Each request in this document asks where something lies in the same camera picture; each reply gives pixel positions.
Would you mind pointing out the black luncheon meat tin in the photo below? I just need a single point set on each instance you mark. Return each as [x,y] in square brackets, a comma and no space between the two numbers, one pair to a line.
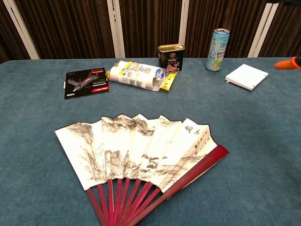
[170,60]

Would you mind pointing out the black red product package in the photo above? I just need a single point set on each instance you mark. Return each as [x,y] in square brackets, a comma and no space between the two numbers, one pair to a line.
[87,84]

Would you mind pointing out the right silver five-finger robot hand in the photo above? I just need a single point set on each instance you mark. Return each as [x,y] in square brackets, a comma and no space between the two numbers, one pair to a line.
[285,64]

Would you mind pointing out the white bag rolls plastic pack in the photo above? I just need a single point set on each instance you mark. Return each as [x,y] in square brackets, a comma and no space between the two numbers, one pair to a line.
[134,74]

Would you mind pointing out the flat white square box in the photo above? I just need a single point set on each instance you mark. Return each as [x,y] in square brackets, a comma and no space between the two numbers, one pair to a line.
[247,76]

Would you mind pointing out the blue felt table cover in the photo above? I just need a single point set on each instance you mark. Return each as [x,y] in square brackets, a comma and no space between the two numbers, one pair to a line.
[247,141]

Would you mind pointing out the white partition frame post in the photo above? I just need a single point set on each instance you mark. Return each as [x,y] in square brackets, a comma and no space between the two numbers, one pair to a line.
[262,30]
[183,28]
[116,30]
[21,29]

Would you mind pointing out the tall light blue drink can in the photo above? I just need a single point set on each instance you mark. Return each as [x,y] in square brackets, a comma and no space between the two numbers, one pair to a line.
[217,51]

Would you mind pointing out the red ribbed paper folding fan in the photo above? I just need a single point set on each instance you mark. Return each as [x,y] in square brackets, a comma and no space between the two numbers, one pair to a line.
[131,150]

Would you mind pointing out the dark brown pleated curtain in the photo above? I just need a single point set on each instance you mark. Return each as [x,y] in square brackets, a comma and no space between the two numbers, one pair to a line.
[70,28]

